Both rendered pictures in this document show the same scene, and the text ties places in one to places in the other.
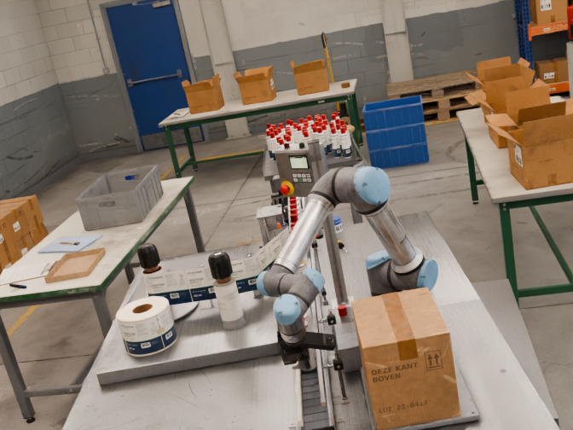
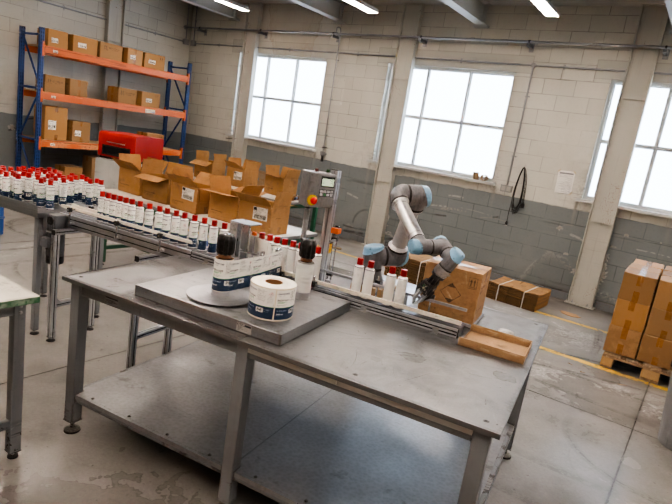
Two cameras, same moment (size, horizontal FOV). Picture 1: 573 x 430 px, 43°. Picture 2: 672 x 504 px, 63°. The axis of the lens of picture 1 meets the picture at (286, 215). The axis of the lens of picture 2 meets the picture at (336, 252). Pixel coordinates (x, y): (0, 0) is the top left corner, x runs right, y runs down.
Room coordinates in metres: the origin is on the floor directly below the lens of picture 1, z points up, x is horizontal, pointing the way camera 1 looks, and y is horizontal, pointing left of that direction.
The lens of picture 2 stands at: (1.43, 2.68, 1.70)
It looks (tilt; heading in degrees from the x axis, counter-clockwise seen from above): 12 degrees down; 292
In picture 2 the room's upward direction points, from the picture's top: 9 degrees clockwise
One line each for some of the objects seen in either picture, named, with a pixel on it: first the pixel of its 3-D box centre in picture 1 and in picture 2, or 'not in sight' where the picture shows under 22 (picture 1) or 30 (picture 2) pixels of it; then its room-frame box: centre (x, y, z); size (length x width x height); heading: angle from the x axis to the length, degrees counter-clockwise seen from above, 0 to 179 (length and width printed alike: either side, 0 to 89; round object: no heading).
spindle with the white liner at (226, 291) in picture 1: (226, 289); (305, 268); (2.53, 0.28, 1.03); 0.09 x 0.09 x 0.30
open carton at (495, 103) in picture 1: (510, 112); (194, 190); (4.61, -1.57, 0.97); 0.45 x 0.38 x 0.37; 81
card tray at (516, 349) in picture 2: not in sight; (495, 342); (1.59, 0.05, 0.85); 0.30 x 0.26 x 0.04; 177
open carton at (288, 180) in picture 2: not in sight; (279, 181); (4.91, -3.73, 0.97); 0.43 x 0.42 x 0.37; 75
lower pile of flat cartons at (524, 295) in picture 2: not in sight; (518, 293); (1.75, -4.41, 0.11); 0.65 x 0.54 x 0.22; 166
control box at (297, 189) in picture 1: (302, 170); (317, 189); (2.69, -0.09, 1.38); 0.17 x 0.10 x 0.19; 52
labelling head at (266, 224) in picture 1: (276, 238); (244, 244); (3.02, 0.06, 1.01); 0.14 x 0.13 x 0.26; 177
